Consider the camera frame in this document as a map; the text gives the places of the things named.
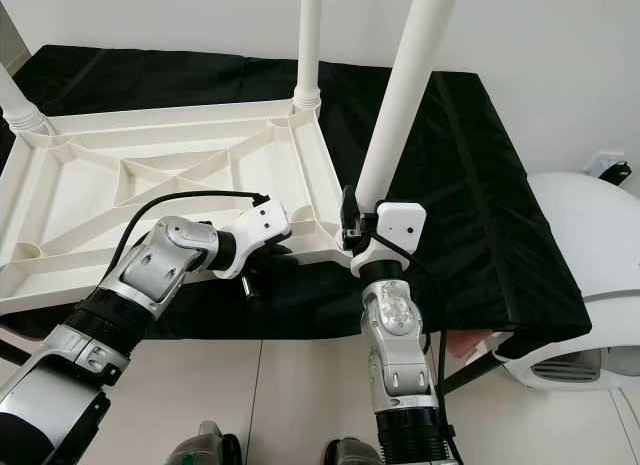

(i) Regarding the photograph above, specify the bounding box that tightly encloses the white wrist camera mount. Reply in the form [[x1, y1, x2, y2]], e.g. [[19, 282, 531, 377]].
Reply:
[[215, 200, 291, 280], [350, 201, 427, 280]]

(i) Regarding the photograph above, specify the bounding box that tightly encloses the white plastic table leg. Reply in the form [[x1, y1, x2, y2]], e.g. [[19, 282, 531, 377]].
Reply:
[[292, 0, 324, 112], [345, 0, 461, 252], [0, 65, 47, 136]]

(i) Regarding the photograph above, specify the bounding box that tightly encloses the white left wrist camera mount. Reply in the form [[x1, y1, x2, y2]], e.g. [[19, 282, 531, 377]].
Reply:
[[215, 200, 291, 280]]

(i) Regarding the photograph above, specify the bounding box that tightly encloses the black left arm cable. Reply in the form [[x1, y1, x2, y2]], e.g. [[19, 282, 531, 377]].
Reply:
[[100, 189, 271, 286]]

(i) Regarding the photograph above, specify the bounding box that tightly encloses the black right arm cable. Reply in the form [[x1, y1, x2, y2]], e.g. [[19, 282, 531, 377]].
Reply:
[[365, 230, 461, 456]]

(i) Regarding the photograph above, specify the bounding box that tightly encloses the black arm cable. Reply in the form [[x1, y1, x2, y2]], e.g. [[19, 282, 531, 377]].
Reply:
[[365, 230, 461, 456], [100, 189, 271, 286]]

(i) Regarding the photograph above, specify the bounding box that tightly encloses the white wall socket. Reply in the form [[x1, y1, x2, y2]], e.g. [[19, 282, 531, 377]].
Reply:
[[585, 150, 619, 174]]

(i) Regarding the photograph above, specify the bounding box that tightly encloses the black metal table leg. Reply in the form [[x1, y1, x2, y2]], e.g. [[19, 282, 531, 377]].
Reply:
[[445, 350, 497, 396]]

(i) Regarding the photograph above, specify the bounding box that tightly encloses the white dome litter box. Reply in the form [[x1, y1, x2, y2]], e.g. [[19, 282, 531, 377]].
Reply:
[[495, 170, 640, 391]]

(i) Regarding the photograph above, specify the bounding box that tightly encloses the white plastic table top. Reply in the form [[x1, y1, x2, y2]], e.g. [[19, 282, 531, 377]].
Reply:
[[0, 95, 361, 318]]

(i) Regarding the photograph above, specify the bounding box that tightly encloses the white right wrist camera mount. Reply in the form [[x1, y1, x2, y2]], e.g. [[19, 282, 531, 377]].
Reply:
[[350, 201, 427, 280]]

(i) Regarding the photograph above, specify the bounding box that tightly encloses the black power plug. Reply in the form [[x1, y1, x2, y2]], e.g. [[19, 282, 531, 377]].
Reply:
[[600, 161, 632, 182]]

